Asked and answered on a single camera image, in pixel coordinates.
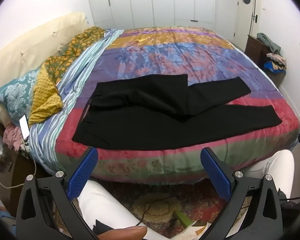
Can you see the cream padded headboard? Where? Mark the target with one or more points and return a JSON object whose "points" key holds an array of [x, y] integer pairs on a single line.
{"points": [[27, 45]]}

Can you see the black pants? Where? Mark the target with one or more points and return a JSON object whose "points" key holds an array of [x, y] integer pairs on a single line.
{"points": [[140, 120]]}

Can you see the teal floral pillow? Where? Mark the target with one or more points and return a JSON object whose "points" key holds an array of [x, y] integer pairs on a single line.
{"points": [[15, 92]]}

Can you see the white paper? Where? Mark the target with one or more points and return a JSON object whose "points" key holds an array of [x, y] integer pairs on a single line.
{"points": [[195, 231]]}

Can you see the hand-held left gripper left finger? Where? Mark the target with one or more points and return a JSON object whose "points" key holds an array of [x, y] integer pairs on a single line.
{"points": [[83, 172]]}

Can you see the pile of colourful clothes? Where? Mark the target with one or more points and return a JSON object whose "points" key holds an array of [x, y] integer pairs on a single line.
{"points": [[275, 62]]}

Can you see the mustard yellow knit blanket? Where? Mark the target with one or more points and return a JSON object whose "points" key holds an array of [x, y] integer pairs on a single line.
{"points": [[45, 97]]}

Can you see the dark cloth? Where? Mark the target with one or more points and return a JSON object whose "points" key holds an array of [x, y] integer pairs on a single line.
{"points": [[102, 227]]}

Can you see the green box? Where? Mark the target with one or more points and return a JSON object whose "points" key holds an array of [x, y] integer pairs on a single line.
{"points": [[183, 217]]}

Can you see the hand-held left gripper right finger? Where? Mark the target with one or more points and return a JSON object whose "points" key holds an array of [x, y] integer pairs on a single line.
{"points": [[216, 175]]}

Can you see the green orange floral cloth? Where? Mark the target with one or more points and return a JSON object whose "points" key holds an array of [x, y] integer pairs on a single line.
{"points": [[72, 47]]}

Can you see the pink crumpled cloth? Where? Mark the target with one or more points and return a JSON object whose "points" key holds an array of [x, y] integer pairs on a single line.
{"points": [[12, 136]]}

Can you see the dark wooden dresser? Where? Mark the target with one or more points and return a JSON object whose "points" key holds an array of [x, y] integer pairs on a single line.
{"points": [[253, 47]]}

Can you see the blue striped bed sheet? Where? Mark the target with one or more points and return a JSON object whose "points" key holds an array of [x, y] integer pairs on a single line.
{"points": [[72, 80]]}

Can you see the dark wooden nightstand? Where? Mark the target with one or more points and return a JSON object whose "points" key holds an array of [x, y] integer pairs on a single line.
{"points": [[20, 170]]}

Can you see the grey green cloth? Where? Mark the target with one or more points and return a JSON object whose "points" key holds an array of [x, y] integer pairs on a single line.
{"points": [[267, 41]]}

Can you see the colourful patchwork blanket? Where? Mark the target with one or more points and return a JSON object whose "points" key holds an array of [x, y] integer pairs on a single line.
{"points": [[165, 52]]}

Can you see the person's left hand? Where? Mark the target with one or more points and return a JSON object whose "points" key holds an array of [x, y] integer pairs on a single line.
{"points": [[127, 233]]}

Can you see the white smartphone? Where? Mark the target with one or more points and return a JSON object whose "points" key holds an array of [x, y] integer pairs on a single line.
{"points": [[24, 127]]}

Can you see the white door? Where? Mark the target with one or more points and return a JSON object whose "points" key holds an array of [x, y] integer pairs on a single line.
{"points": [[246, 20]]}

